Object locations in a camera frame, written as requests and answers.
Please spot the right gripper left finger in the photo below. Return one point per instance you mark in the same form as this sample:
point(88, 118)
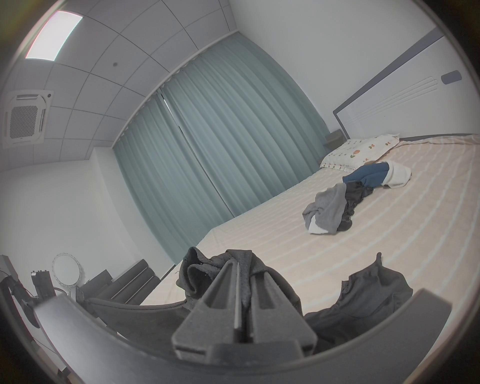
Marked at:
point(195, 330)

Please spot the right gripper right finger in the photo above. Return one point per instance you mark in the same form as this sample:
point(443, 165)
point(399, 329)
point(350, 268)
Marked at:
point(292, 330)

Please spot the black T-shirt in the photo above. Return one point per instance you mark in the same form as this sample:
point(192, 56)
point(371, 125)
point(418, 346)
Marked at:
point(367, 300)

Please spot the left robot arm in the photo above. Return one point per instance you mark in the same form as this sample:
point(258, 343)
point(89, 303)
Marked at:
point(11, 277)

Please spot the pile of clothes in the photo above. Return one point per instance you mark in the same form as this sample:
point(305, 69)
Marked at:
point(330, 210)

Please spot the bed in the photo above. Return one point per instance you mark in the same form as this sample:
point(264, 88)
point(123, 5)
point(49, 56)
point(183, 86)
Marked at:
point(393, 225)

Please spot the black chest of drawers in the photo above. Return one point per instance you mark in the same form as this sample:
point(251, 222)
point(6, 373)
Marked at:
point(135, 281)

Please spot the black dressing table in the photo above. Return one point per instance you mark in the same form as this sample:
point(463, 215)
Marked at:
point(95, 287)

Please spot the round white mirror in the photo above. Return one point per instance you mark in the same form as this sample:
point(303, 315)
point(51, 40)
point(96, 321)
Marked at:
point(66, 270)

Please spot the blue-green curtain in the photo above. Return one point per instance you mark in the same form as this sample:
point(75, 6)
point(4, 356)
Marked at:
point(161, 187)
point(243, 123)

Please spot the white printed pillow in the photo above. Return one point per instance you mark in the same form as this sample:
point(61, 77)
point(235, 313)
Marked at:
point(356, 153)

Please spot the grey bedside table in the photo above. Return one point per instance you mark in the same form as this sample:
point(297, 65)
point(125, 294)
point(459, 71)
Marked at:
point(335, 139)

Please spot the ceiling air conditioner vent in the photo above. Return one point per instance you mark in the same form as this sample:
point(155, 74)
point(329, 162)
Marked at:
point(28, 118)

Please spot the ceiling light panel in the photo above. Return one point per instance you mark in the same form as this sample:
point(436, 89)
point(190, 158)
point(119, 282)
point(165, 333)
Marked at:
point(54, 35)

